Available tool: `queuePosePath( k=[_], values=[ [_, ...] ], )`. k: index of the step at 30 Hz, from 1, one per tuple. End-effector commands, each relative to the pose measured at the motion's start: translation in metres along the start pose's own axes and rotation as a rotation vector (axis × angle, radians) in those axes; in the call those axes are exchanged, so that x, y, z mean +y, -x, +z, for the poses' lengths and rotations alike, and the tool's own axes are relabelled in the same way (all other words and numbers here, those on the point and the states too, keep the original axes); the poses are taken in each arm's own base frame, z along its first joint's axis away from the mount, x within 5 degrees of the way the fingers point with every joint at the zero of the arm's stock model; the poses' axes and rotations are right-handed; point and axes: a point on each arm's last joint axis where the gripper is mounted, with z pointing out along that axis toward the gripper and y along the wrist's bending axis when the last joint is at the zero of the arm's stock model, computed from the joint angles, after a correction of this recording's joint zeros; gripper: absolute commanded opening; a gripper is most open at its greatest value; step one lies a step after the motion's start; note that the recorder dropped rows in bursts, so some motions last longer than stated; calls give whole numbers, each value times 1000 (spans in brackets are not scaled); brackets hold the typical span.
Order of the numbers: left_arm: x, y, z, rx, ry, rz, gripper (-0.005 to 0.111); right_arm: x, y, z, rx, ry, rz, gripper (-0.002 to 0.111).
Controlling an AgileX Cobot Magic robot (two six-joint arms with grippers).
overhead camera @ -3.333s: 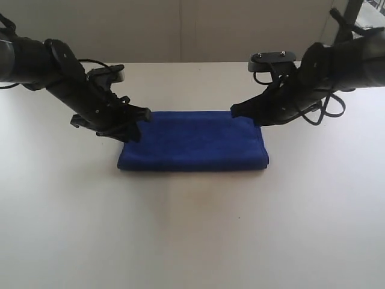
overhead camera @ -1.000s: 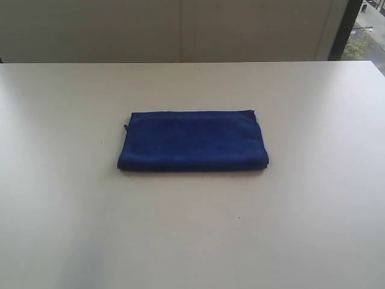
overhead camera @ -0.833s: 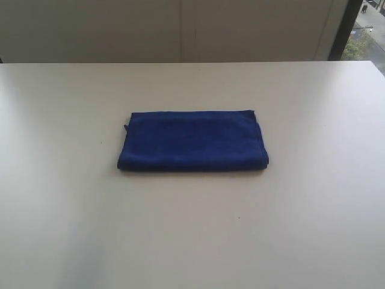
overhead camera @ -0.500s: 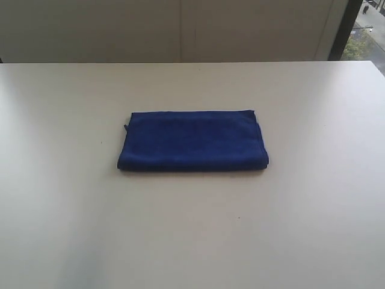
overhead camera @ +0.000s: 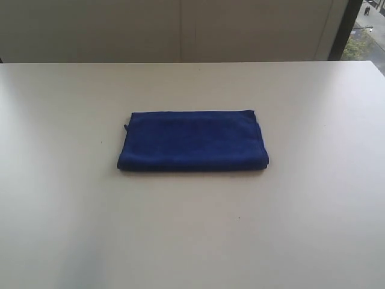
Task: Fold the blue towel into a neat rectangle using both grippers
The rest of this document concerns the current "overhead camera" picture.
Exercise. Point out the dark window frame post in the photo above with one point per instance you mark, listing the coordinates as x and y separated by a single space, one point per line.
345 27

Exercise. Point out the blue towel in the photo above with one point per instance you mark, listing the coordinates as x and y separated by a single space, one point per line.
193 141

